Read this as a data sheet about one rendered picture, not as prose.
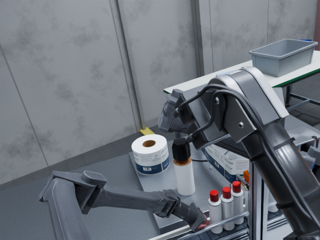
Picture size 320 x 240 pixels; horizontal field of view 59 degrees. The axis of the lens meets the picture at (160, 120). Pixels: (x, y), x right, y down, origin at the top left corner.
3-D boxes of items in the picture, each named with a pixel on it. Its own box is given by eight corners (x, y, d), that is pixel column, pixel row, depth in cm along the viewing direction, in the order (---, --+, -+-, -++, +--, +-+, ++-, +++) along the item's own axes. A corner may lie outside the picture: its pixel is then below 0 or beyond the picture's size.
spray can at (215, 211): (218, 223, 122) (215, 185, 113) (225, 231, 118) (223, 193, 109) (208, 227, 121) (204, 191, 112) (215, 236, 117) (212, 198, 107)
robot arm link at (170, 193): (155, 215, 102) (168, 195, 101) (144, 198, 112) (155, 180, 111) (180, 224, 108) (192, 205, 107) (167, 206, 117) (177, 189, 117)
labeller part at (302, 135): (303, 127, 132) (303, 125, 132) (322, 137, 123) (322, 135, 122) (278, 135, 130) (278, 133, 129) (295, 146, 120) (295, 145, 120)
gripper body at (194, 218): (195, 203, 116) (183, 196, 113) (206, 221, 108) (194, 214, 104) (185, 214, 117) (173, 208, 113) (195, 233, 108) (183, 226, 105)
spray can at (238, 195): (235, 214, 125) (235, 177, 116) (246, 220, 122) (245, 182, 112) (228, 221, 123) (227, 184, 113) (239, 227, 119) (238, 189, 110)
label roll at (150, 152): (161, 177, 155) (157, 155, 149) (130, 172, 164) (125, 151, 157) (175, 156, 171) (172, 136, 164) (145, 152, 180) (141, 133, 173)
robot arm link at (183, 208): (171, 216, 103) (181, 204, 103) (164, 205, 109) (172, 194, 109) (184, 222, 107) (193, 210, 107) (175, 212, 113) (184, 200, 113)
